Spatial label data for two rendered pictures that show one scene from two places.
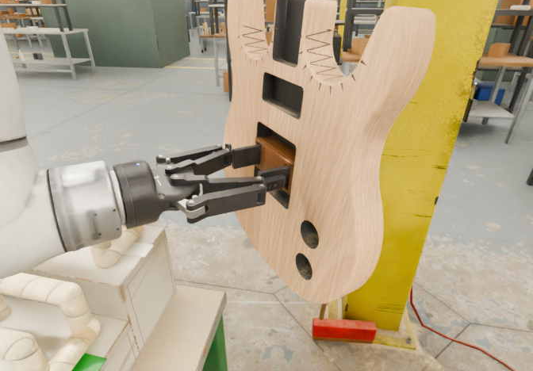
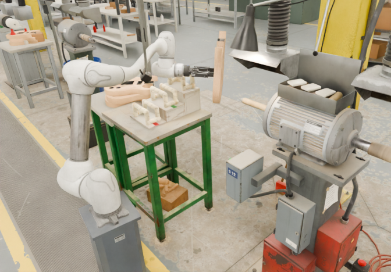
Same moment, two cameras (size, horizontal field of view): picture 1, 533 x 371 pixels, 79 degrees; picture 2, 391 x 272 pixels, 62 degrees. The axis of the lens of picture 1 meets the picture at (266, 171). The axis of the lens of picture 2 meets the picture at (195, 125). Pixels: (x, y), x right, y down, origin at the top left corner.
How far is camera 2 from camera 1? 1.78 m
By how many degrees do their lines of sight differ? 36
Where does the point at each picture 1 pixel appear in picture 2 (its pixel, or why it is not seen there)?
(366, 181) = (217, 74)
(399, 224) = not seen: hidden behind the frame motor
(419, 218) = not seen: hidden behind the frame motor
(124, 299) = (184, 97)
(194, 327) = (199, 115)
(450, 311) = (370, 217)
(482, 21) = (350, 39)
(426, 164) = not seen: hidden behind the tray
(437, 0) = (331, 28)
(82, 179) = (178, 65)
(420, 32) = (218, 51)
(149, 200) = (187, 71)
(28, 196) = (171, 65)
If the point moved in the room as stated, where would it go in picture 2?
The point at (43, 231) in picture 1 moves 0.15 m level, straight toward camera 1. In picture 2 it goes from (171, 71) to (171, 79)
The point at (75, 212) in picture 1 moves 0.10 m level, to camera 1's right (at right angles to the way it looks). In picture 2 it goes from (176, 70) to (188, 72)
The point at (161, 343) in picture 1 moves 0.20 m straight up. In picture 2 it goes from (190, 115) to (188, 89)
